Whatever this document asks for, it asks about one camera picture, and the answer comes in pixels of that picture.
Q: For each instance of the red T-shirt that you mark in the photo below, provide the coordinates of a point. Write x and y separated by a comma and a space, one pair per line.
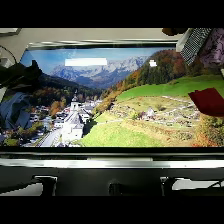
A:
210, 101

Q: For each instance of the grey-blue garment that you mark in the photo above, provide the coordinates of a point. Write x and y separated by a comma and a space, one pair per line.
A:
15, 111

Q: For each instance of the black garment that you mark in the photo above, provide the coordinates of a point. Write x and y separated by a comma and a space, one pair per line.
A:
20, 76

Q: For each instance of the checked shirt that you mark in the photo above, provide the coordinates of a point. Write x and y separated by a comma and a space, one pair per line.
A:
195, 45

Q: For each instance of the purple garment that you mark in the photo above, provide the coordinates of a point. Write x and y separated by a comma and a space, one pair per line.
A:
213, 50

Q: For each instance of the silver frame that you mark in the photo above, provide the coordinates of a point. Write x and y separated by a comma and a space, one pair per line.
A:
110, 163

